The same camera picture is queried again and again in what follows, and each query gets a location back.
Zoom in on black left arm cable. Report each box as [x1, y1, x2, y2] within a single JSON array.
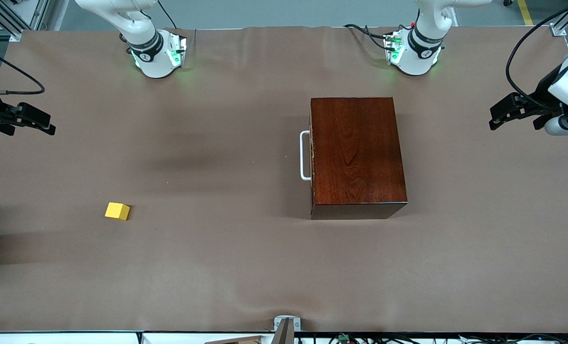
[[505, 0, 568, 111]]

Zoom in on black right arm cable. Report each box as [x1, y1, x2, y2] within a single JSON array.
[[0, 42, 45, 96]]

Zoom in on dark brown wooden cabinet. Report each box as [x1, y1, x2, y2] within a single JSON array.
[[310, 97, 408, 220]]

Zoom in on black left base cables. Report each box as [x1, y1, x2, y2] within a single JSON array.
[[343, 23, 394, 51]]

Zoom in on yellow cube block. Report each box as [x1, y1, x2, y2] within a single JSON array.
[[105, 202, 130, 221]]

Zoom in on white drawer handle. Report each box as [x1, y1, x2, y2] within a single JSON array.
[[300, 130, 313, 182]]

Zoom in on brown table cover mat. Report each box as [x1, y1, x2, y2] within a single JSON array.
[[0, 25, 568, 333]]

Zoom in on black right base cable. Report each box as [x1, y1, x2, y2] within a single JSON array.
[[157, 0, 177, 29]]

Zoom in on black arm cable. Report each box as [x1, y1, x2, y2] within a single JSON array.
[[0, 42, 45, 96], [505, 0, 568, 111]]

